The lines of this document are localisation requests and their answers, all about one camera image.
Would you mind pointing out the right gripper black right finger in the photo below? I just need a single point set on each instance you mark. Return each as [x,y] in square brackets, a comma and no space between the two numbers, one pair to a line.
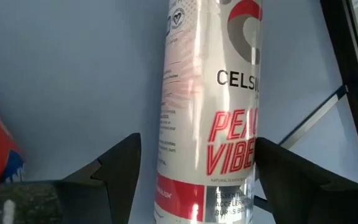
[291,193]

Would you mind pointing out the blue-grey table mat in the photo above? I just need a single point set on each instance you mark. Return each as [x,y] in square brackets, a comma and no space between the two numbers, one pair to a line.
[73,77]

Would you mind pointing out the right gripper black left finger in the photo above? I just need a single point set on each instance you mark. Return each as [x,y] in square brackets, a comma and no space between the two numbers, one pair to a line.
[120,180]

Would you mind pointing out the white Celsius can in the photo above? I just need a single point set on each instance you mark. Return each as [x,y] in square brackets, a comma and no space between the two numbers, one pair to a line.
[197,124]

